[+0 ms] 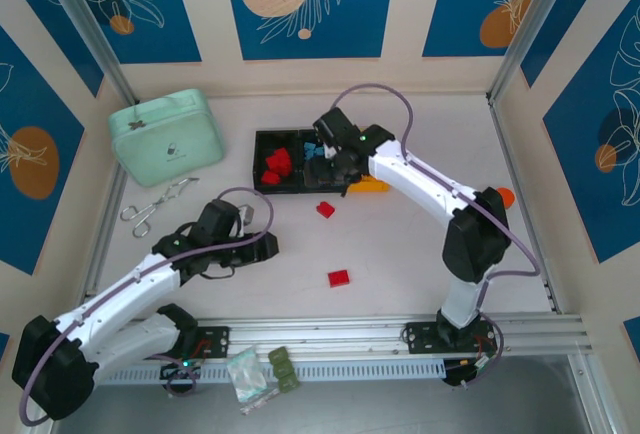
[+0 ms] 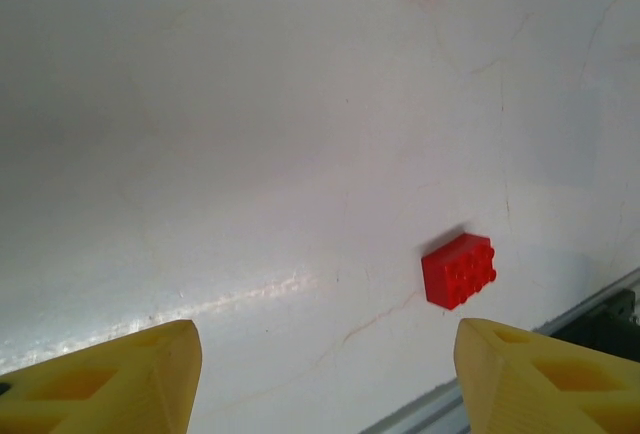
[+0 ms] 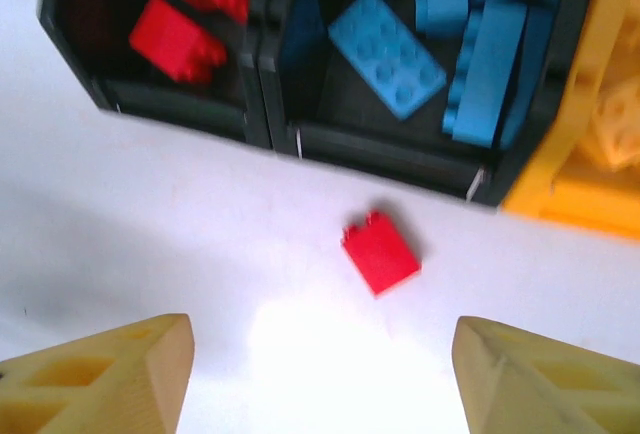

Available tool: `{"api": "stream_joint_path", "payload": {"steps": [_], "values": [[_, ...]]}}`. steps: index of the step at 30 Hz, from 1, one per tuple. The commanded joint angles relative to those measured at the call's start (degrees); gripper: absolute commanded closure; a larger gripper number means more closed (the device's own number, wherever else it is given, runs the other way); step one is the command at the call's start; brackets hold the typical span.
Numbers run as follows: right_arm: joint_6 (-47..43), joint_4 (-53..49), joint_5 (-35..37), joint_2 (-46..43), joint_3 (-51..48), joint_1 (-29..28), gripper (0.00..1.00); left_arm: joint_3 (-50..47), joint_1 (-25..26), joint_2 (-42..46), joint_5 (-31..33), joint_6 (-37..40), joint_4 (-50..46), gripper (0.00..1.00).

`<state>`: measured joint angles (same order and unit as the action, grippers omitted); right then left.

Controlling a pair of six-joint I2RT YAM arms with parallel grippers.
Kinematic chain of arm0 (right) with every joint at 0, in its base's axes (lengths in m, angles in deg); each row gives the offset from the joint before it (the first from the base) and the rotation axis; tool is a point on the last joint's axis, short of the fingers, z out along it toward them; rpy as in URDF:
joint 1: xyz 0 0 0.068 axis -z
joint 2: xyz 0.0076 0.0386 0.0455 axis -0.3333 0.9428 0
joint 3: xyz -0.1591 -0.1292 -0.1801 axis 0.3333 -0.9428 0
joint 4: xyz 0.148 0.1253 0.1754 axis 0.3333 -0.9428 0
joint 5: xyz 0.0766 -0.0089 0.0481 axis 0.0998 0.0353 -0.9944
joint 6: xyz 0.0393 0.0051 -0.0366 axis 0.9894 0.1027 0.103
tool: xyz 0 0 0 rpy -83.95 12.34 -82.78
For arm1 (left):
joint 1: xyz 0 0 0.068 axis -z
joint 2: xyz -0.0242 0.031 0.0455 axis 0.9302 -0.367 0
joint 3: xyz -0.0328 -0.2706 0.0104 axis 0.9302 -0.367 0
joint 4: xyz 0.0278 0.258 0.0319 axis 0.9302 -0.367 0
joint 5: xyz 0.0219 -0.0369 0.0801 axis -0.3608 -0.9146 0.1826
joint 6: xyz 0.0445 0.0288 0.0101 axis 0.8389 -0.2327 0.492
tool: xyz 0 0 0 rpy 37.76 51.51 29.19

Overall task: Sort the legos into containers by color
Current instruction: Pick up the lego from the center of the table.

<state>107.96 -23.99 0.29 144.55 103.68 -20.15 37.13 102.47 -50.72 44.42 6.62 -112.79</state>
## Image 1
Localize yellow plastic bin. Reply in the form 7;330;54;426
346;176;390;194

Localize metal tongs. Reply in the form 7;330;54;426
119;176;201;239

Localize mint green zip pouch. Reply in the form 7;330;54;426
107;88;225;189

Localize clear plastic zip bag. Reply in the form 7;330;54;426
225;345;269;404

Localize small clear plastic packet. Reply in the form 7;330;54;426
239;387;281;416

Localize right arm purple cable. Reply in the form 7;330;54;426
332;82;544;385

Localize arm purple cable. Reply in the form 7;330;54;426
19;186;276;426
332;82;544;385

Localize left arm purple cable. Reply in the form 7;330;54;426
19;186;276;426

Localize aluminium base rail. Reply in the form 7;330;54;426
42;313;594;368

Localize aluminium side rail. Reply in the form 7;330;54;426
74;153;132;325
487;93;564;315

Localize small circuit board with wires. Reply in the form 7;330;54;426
159;358;202;398
443;356;501;391

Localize slotted grey cable duct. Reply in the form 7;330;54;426
94;359;446;386

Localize aluminium frame post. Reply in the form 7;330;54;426
485;0;576;105
34;0;140;104

